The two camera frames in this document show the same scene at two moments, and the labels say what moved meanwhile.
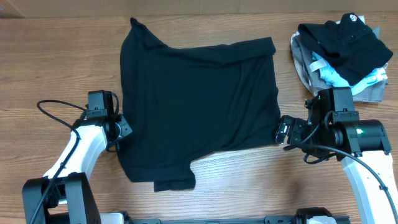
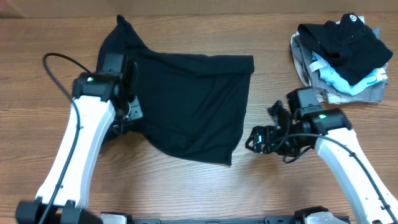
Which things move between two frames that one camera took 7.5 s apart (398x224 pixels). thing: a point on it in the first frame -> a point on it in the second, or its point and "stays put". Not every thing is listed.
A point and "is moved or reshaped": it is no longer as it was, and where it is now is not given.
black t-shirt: [180, 102] is moved or reshaped
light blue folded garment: [330, 74] stays put
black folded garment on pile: [349, 45] stays put
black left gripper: [126, 129] -> [137, 111]
